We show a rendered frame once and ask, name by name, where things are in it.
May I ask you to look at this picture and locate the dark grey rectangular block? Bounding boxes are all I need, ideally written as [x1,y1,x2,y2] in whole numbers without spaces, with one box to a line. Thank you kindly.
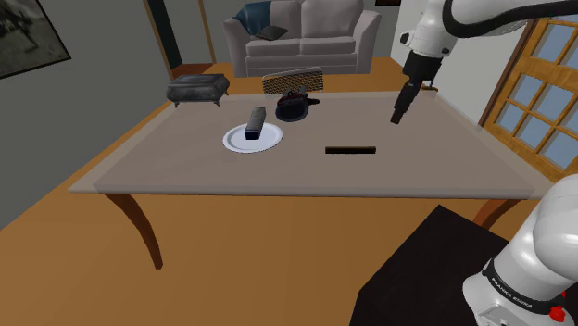
[244,107,268,141]

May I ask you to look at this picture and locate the brown wooden table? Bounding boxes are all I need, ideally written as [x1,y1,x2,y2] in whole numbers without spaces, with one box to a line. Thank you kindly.
[67,90,554,271]

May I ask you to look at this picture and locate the dark grey footed chest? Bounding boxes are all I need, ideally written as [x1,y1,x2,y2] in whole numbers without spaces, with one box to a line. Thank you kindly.
[165,73,231,109]

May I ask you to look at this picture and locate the white round plate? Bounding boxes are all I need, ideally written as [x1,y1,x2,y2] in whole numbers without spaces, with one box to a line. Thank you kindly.
[222,121,284,155]

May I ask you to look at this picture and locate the dark doorway with wooden frame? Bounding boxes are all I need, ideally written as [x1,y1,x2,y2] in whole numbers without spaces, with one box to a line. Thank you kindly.
[143,0,216,82]

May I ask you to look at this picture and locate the black pot with items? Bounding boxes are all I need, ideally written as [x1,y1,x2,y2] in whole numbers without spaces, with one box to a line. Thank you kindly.
[274,85,321,123]

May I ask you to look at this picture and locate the black flat bar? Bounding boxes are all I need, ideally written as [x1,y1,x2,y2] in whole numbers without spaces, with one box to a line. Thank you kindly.
[324,145,377,156]

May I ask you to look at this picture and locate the dark robot stand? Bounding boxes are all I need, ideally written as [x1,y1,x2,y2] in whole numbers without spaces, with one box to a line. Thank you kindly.
[348,204,511,326]

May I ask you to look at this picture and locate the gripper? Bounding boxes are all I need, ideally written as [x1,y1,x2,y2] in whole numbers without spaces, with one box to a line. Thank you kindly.
[389,50,444,126]

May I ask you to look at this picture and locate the framed dark wall picture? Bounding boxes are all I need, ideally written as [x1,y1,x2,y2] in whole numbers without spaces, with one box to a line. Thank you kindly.
[0,0,72,81]

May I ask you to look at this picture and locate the wooden framed glass door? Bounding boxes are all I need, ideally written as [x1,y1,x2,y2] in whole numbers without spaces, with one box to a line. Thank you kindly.
[477,15,578,184]

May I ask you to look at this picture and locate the grey sofa with cushions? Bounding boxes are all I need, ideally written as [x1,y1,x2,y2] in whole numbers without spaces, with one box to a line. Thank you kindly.
[221,0,383,79]

